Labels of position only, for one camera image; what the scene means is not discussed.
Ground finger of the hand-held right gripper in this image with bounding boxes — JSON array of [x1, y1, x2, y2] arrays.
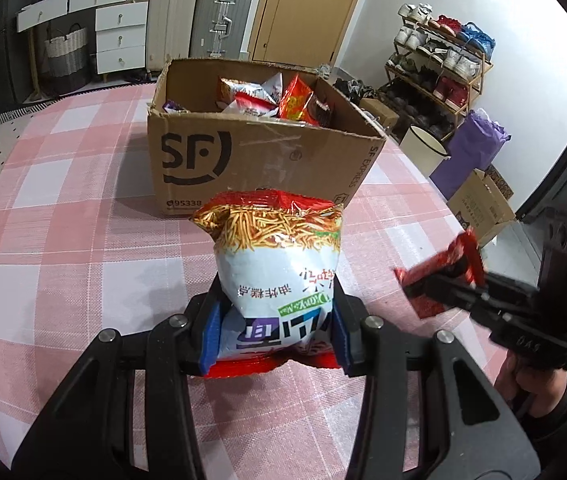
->
[[406, 267, 491, 313]]

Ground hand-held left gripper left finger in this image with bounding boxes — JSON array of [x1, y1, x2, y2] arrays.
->
[[10, 282, 224, 480]]

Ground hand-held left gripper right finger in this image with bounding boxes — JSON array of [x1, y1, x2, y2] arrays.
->
[[333, 292, 541, 480]]

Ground white red noodle snack bag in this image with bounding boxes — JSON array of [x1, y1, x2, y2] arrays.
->
[[190, 188, 345, 378]]

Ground brown cardboard box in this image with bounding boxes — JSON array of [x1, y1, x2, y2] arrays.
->
[[146, 57, 389, 218]]

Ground red white candy packet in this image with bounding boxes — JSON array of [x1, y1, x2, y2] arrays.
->
[[220, 94, 279, 118]]

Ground red triangular chip bag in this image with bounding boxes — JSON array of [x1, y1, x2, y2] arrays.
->
[[279, 74, 317, 123]]

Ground snack packets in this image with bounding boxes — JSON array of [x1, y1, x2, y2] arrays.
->
[[219, 74, 284, 103]]

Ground person's right forearm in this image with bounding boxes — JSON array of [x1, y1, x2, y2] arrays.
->
[[523, 370, 567, 446]]

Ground person's right hand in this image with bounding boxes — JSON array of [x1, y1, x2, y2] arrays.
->
[[496, 355, 537, 416]]

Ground printed cardboard box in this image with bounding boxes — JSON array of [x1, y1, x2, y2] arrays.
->
[[446, 169, 517, 246]]

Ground cream trash bin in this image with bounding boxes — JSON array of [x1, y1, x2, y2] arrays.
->
[[399, 124, 450, 178]]

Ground pink checked tablecloth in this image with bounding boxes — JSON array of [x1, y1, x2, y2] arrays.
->
[[0, 80, 529, 480]]

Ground small cardboard box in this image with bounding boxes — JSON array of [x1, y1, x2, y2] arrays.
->
[[358, 97, 400, 131]]

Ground wooden shoe rack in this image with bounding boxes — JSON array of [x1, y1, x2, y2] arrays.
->
[[383, 10, 494, 136]]

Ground pile of floor shoes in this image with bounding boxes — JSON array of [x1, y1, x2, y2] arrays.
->
[[316, 62, 389, 106]]

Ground rows of shelved shoes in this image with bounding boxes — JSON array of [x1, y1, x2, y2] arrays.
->
[[386, 4, 489, 133]]

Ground woven basket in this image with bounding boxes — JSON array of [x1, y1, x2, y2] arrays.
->
[[43, 25, 89, 93]]

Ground wooden door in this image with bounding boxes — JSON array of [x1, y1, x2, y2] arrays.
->
[[249, 0, 374, 63]]

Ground white drawer dresser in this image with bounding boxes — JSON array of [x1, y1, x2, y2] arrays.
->
[[17, 0, 150, 83]]

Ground silver suitcase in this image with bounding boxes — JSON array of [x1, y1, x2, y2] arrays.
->
[[189, 0, 255, 60]]

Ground white suitcase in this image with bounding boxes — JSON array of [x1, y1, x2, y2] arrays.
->
[[146, 0, 200, 72]]

